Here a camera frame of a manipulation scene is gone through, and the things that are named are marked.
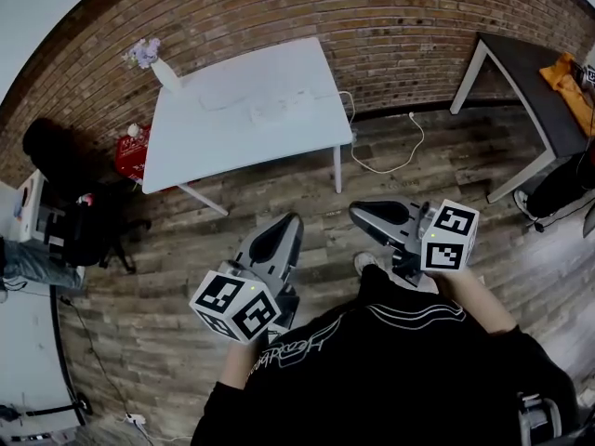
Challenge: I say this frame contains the purple flowers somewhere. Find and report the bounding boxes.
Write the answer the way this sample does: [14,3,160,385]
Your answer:
[123,37,163,70]

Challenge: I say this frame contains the grey metal frame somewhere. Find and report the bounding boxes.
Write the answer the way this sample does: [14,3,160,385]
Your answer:
[517,391,564,446]

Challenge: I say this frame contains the orange cloth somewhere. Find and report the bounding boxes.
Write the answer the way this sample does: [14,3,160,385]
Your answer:
[538,52,595,125]

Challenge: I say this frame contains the person's left forearm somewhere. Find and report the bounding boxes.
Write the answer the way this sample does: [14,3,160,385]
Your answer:
[218,339,267,389]

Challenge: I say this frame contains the white square table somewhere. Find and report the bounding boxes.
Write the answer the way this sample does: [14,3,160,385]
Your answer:
[140,36,354,217]

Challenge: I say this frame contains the white box with black patches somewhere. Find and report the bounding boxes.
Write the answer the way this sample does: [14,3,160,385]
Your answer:
[0,169,66,246]

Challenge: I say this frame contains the person's white shoe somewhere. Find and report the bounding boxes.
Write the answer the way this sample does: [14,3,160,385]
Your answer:
[353,252,387,278]

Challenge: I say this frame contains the white cable with plug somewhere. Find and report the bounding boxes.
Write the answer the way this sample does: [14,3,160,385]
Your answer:
[198,84,264,121]

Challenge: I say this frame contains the white platform with black edge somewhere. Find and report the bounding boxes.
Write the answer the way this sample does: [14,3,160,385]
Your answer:
[0,289,92,441]

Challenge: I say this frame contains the person's black printed shirt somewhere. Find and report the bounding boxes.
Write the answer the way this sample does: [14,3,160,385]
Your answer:
[190,265,582,446]

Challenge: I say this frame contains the white floor cable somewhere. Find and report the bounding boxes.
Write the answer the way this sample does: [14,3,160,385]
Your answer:
[313,89,427,175]

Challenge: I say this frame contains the red box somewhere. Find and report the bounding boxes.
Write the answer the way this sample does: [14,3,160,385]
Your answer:
[114,125,152,188]

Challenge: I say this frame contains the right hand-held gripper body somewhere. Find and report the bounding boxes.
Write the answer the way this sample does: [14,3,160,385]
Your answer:
[390,197,481,290]

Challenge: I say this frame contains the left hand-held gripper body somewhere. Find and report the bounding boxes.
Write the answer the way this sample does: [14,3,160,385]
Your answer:
[189,248,302,344]

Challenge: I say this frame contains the white power strip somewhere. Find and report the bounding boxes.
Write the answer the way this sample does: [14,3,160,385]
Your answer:
[248,89,318,123]

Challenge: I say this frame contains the black office chair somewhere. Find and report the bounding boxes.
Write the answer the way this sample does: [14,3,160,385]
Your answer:
[55,181,152,276]

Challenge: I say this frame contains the person's right forearm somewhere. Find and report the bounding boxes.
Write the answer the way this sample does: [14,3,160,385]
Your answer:
[431,267,520,337]

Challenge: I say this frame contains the dark table with white legs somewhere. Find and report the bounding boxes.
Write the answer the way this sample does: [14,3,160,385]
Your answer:
[449,32,592,204]

